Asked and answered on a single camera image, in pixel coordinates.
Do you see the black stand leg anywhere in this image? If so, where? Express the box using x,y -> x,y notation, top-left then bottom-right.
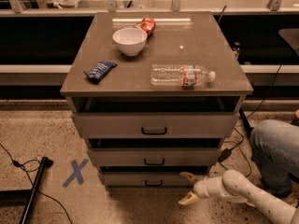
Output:
0,157 -> 53,224

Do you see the blue snack bag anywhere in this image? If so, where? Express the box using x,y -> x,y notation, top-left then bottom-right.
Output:
84,61 -> 117,83

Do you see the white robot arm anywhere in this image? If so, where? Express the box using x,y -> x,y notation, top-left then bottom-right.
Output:
178,170 -> 299,224

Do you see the grey drawer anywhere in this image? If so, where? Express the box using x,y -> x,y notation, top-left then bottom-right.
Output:
98,173 -> 192,188
87,148 -> 220,167
72,112 -> 238,139

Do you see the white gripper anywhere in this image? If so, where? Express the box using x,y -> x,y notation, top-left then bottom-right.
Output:
178,172 -> 223,205

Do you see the white bowl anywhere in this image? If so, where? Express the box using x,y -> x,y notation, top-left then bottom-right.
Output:
112,27 -> 148,56

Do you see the clear plastic water bottle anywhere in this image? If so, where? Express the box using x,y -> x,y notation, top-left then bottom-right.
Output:
150,64 -> 216,89

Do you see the person leg in jeans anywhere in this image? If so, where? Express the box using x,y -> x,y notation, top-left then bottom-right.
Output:
250,119 -> 299,198

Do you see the crushed red soda can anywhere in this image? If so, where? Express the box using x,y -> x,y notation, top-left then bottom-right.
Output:
135,17 -> 156,35

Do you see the grey drawer cabinet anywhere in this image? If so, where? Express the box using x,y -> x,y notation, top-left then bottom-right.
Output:
61,12 -> 252,175

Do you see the black power adapter cable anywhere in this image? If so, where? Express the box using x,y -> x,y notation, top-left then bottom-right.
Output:
217,51 -> 299,179

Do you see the person hand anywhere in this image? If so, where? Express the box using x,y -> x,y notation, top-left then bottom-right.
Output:
295,109 -> 299,119

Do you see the blue tape cross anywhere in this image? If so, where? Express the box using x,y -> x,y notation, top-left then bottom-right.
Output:
63,159 -> 89,188

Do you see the black floor cable left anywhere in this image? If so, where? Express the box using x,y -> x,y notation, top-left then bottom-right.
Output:
0,143 -> 74,224

